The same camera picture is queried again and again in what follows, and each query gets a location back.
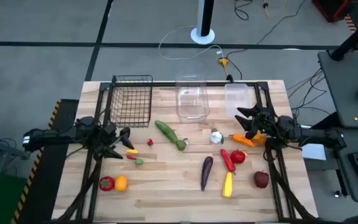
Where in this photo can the small red chili pepper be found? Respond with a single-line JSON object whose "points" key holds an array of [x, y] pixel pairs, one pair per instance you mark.
{"points": [[130, 157]]}

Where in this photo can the black hazard-striped platform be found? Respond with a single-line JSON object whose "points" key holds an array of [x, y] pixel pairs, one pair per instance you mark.
{"points": [[48, 186]]}

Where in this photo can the purple eggplant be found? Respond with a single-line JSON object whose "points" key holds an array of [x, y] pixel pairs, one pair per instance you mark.
{"points": [[206, 171]]}

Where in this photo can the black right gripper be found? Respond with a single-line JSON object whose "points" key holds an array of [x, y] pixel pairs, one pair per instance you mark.
{"points": [[267, 121]]}

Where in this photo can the black white pole stand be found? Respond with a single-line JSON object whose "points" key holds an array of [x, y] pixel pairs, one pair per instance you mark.
{"points": [[202, 36]]}

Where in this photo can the translucent low plastic container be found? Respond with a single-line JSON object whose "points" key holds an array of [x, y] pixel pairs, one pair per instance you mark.
{"points": [[236, 99]]}

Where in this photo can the clear plastic tall bin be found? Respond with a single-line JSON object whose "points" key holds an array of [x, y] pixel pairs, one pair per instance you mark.
{"points": [[191, 105]]}

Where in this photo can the orange citrus fruit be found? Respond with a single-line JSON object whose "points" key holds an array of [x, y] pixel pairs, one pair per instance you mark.
{"points": [[121, 183]]}

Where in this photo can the grey metal stand leg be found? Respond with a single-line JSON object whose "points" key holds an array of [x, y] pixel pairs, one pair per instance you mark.
{"points": [[2, 145]]}

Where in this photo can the green lime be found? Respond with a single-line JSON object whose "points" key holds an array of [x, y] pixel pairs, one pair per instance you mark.
{"points": [[181, 145]]}

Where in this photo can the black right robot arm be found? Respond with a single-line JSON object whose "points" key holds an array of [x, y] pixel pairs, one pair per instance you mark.
{"points": [[315, 137]]}

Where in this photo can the red tomato green stem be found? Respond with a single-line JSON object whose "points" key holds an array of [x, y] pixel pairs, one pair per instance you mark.
{"points": [[237, 157]]}

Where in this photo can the orange carrot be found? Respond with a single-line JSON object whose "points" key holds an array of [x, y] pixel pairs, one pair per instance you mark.
{"points": [[242, 141]]}

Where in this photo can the long red pepper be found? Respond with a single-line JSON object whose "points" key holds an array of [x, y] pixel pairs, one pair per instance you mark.
{"points": [[227, 160]]}

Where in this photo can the grey keyboard desk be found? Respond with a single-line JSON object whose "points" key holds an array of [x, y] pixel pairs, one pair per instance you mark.
{"points": [[357, 194]]}

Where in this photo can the yellow power plug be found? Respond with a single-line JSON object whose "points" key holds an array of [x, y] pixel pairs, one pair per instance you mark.
{"points": [[224, 62]]}

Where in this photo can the grey desk top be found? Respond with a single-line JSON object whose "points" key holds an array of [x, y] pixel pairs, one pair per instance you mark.
{"points": [[343, 93]]}

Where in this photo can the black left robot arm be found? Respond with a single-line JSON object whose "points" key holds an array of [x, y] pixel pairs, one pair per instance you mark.
{"points": [[51, 138]]}

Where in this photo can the light green small pepper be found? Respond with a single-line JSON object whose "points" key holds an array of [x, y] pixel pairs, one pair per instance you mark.
{"points": [[139, 162]]}

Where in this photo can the black aluminium table frame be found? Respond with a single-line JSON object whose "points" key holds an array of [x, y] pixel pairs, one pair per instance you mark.
{"points": [[166, 84]]}

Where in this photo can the small brown mushroom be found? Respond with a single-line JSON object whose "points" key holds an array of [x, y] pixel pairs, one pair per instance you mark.
{"points": [[214, 130]]}

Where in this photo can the white paper sheet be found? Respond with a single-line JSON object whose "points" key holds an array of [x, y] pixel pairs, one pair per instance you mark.
{"points": [[314, 152]]}

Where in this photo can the white garlic bulb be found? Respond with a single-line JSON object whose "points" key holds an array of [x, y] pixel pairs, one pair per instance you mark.
{"points": [[216, 137]]}

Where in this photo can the yellow corn cob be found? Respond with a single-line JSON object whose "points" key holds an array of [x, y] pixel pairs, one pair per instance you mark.
{"points": [[227, 185]]}

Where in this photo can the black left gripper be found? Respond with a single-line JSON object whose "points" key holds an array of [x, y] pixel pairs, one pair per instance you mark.
{"points": [[106, 137]]}

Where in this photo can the green cucumber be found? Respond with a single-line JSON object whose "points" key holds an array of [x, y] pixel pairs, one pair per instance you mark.
{"points": [[166, 131]]}

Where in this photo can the dark red apple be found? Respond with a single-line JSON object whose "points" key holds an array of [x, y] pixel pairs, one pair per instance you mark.
{"points": [[261, 180]]}

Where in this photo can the red bell pepper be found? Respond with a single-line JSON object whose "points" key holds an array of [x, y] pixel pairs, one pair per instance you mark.
{"points": [[107, 184]]}

